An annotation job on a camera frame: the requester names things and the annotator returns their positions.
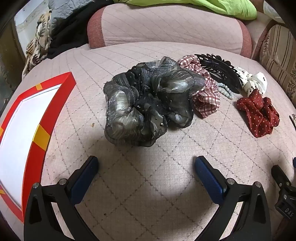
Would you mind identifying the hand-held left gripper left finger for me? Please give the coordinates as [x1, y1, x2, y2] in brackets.
[24, 156, 100, 241]

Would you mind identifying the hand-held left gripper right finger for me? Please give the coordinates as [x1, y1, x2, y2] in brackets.
[195, 156, 272, 241]

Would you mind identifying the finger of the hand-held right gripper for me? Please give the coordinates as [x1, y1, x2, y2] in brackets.
[271, 164, 296, 198]

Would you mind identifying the red cardboard box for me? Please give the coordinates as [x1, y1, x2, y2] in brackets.
[0, 72, 77, 223]

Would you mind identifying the red polka dot scrunchie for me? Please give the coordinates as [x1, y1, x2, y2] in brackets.
[236, 90, 280, 138]

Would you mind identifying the red plaid scrunchie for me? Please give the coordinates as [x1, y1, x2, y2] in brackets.
[178, 55, 221, 118]

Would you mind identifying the pale blue bead bracelet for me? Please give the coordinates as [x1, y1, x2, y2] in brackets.
[216, 82, 234, 100]

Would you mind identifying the grey organza scrunchie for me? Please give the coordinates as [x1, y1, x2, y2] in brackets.
[103, 56, 206, 147]

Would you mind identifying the white polka dot scrunchie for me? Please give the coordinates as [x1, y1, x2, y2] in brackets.
[233, 67, 268, 98]

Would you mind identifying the black hair claw clip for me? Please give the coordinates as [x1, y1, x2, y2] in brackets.
[194, 53, 243, 94]

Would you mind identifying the striped cushion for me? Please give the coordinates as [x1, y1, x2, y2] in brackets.
[259, 23, 296, 102]

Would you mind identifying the black cloth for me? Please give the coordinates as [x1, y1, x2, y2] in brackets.
[47, 21, 92, 59]

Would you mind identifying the floral patterned cloth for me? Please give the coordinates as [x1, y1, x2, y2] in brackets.
[22, 10, 55, 79]

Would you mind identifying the wooden door with glass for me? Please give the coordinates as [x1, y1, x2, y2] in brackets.
[0, 23, 26, 109]

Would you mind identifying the pink quilted pillow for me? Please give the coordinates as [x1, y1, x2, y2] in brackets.
[87, 3, 252, 58]

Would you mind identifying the grey quilted blanket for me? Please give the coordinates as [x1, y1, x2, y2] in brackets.
[47, 0, 116, 30]

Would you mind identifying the green cloth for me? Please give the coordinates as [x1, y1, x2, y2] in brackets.
[113, 0, 258, 21]

